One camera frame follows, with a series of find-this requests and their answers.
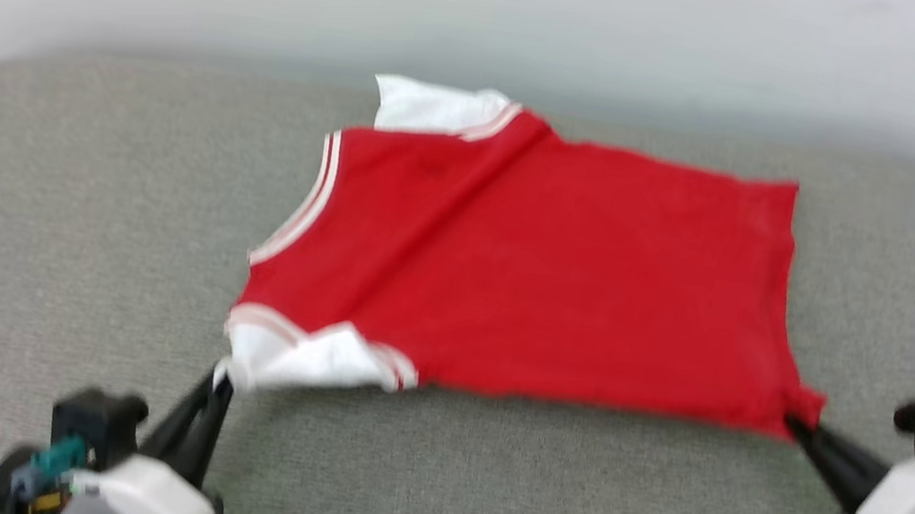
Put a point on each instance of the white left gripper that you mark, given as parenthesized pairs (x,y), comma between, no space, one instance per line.
(148,506)

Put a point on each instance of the red white sports jersey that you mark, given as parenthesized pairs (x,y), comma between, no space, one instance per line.
(546,270)

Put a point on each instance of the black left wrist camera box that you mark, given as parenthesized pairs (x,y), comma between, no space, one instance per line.
(92,425)

